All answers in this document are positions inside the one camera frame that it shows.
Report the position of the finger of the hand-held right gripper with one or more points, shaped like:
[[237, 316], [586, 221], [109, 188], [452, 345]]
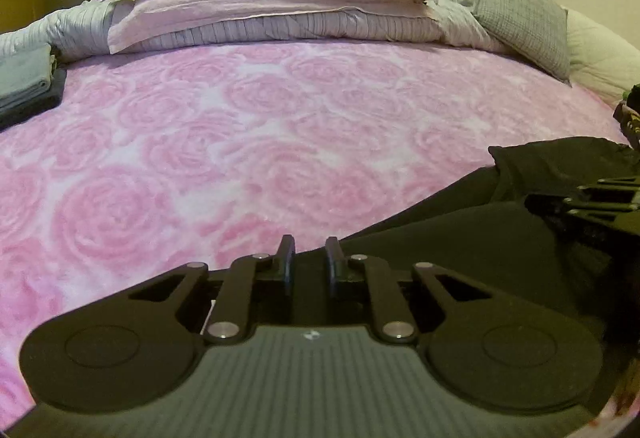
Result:
[[585, 213], [607, 188]]

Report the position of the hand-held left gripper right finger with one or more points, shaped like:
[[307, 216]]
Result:
[[332, 263]]

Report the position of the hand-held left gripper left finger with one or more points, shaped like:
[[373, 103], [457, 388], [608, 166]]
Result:
[[287, 263]]

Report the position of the black pants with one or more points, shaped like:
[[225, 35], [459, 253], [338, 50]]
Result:
[[475, 243]]

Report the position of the dark floral cloth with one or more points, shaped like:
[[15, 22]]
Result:
[[629, 115]]

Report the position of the cream pillow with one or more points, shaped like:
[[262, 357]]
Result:
[[600, 53]]

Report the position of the pink rose blanket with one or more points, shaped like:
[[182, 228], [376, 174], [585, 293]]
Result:
[[225, 143]]

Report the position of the grey checked pillow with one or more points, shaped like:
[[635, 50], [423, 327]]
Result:
[[520, 18]]

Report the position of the grey striped quilt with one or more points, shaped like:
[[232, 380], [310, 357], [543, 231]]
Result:
[[310, 25]]

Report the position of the folded dark cloth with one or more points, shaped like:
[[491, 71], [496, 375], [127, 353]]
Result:
[[35, 105]]

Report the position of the folded grey-green cloth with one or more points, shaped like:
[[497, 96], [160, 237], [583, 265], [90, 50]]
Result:
[[25, 73]]

